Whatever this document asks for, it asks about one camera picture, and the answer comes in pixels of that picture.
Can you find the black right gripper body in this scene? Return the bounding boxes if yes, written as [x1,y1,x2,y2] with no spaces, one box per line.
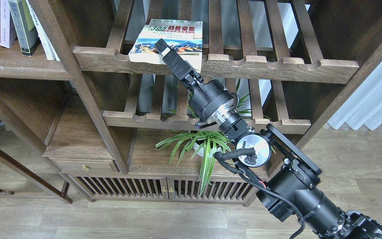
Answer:
[188,80,241,128]

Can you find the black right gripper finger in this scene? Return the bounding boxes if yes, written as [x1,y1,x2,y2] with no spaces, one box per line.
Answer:
[155,39,203,91]

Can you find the colourful cover paperback book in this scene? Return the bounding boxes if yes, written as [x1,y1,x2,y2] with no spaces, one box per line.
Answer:
[128,19,203,73]

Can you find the white purple-edged book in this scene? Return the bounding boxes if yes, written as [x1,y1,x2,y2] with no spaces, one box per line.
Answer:
[0,0,17,48]

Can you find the black and green book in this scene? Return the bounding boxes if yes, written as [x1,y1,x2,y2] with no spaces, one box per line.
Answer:
[9,0,39,56]

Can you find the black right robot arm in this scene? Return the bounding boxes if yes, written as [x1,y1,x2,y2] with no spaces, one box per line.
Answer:
[155,39,382,239]

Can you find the green spider plant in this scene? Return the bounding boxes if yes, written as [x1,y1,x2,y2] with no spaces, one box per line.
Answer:
[153,130,232,196]

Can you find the white plant pot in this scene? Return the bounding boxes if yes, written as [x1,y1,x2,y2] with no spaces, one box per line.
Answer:
[193,140,221,157]

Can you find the white upright book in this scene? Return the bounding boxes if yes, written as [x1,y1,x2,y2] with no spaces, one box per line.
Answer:
[26,0,60,61]

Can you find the dark wooden bookshelf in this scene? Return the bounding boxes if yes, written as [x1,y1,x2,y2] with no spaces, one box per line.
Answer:
[0,0,382,207]

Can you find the brass drawer knob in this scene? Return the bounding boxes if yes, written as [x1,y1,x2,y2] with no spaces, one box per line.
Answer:
[82,165,90,172]

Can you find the white curtain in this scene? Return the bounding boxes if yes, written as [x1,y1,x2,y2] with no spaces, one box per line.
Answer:
[327,62,382,130]

